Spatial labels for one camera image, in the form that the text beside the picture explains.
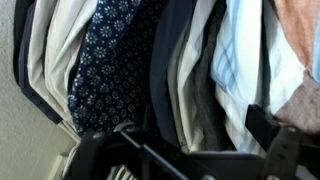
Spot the light blue garment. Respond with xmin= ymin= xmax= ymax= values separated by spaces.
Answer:
xmin=311 ymin=19 xmax=320 ymax=85

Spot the white baseboard trim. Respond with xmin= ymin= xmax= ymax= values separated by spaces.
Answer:
xmin=48 ymin=152 xmax=80 ymax=180

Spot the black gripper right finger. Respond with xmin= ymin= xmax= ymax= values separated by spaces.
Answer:
xmin=244 ymin=104 xmax=320 ymax=180

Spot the rust brown garment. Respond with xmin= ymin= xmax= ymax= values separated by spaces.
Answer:
xmin=271 ymin=0 xmax=320 ymax=135

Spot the striped blue shirt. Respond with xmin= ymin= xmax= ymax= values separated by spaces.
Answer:
xmin=209 ymin=0 xmax=268 ymax=156

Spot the white grey shirt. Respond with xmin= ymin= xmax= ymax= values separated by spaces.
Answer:
xmin=167 ymin=0 xmax=218 ymax=154

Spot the grey knit garment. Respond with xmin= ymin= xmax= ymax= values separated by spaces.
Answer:
xmin=194 ymin=0 xmax=232 ymax=152

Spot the cream shirt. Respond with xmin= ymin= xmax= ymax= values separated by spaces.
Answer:
xmin=44 ymin=0 xmax=100 ymax=143

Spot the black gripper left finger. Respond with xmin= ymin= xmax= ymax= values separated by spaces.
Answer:
xmin=62 ymin=121 xmax=214 ymax=180

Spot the navy floral print shirt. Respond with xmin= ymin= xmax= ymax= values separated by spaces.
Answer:
xmin=67 ymin=0 xmax=166 ymax=135

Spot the dark shirt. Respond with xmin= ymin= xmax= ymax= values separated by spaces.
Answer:
xmin=13 ymin=0 xmax=64 ymax=125

